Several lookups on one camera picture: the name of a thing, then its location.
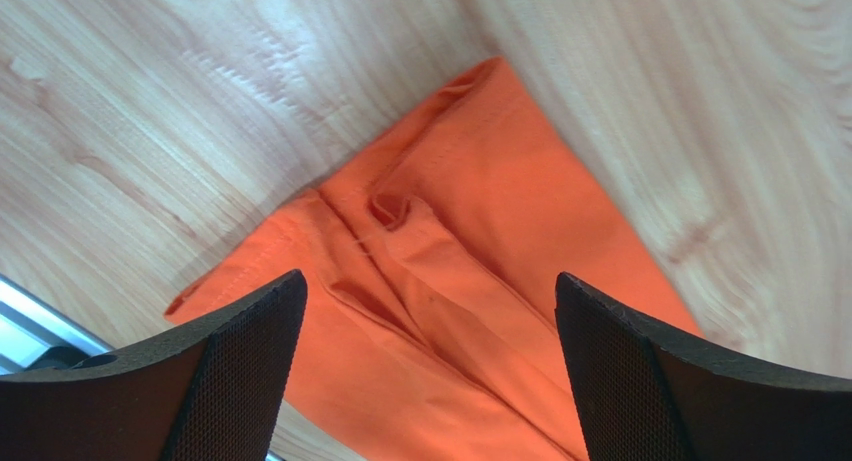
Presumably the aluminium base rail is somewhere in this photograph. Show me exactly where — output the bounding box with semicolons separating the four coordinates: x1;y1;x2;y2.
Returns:
0;275;288;461

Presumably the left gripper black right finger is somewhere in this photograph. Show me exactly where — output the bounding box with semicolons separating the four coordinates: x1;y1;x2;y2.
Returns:
555;273;851;460

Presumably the orange t-shirt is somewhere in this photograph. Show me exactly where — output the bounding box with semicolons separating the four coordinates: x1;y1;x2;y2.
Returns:
165;58;697;460

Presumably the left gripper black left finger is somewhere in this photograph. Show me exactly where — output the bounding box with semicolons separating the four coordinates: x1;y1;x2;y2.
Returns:
0;269;309;461

